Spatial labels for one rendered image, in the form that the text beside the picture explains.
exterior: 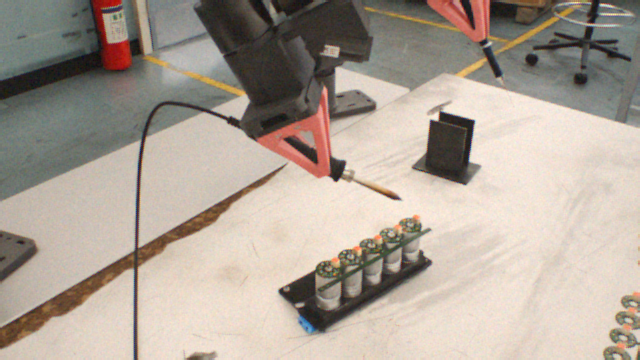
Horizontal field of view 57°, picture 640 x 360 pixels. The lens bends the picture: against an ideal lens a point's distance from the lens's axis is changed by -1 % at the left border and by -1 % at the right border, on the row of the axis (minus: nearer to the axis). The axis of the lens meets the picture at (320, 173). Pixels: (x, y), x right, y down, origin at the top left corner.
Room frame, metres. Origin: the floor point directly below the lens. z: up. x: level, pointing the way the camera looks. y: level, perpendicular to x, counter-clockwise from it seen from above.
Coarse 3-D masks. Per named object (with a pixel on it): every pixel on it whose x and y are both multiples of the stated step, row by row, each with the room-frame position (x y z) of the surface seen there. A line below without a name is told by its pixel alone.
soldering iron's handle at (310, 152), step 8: (232, 120) 0.53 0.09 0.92; (240, 128) 0.53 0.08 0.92; (248, 136) 0.53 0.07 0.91; (296, 144) 0.52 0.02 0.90; (304, 144) 0.53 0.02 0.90; (304, 152) 0.52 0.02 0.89; (312, 152) 0.52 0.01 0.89; (312, 160) 0.52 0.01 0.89; (336, 160) 0.52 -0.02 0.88; (344, 160) 0.53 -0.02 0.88; (336, 168) 0.52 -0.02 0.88; (344, 168) 0.52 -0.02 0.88; (328, 176) 0.52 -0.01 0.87; (336, 176) 0.51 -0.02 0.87
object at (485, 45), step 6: (462, 0) 0.73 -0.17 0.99; (468, 0) 0.73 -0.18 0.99; (462, 6) 0.73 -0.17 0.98; (468, 6) 0.72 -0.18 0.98; (468, 12) 0.72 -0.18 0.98; (468, 18) 0.72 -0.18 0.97; (480, 42) 0.71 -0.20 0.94; (486, 42) 0.71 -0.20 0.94; (480, 48) 0.71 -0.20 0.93; (486, 48) 0.71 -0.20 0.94; (486, 54) 0.71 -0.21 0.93; (492, 54) 0.70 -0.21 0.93; (492, 60) 0.70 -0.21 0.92; (492, 66) 0.70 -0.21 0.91; (498, 66) 0.70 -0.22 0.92; (498, 72) 0.70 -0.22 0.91
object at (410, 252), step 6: (408, 234) 0.50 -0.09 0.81; (414, 234) 0.50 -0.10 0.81; (414, 240) 0.50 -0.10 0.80; (408, 246) 0.50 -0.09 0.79; (414, 246) 0.50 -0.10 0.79; (402, 252) 0.50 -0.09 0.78; (408, 252) 0.50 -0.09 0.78; (414, 252) 0.50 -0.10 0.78; (402, 258) 0.50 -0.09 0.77; (408, 258) 0.50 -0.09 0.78; (414, 258) 0.50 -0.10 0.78
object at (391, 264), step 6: (390, 234) 0.49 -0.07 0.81; (384, 246) 0.48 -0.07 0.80; (390, 246) 0.48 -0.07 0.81; (396, 252) 0.48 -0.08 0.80; (384, 258) 0.48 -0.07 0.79; (390, 258) 0.48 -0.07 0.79; (396, 258) 0.48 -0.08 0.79; (384, 264) 0.48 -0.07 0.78; (390, 264) 0.48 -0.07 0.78; (396, 264) 0.48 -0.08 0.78; (384, 270) 0.48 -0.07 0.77; (390, 270) 0.48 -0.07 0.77; (396, 270) 0.48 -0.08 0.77
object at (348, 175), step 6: (348, 168) 0.52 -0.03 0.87; (342, 174) 0.52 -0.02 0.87; (348, 174) 0.52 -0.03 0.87; (354, 174) 0.52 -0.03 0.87; (348, 180) 0.52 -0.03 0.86; (354, 180) 0.52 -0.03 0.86; (360, 180) 0.52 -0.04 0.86; (366, 180) 0.52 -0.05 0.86; (366, 186) 0.52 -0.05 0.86; (372, 186) 0.52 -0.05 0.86; (378, 186) 0.52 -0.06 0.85; (378, 192) 0.52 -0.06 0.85; (384, 192) 0.52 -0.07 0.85; (390, 192) 0.52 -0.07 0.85; (396, 198) 0.51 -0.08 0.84
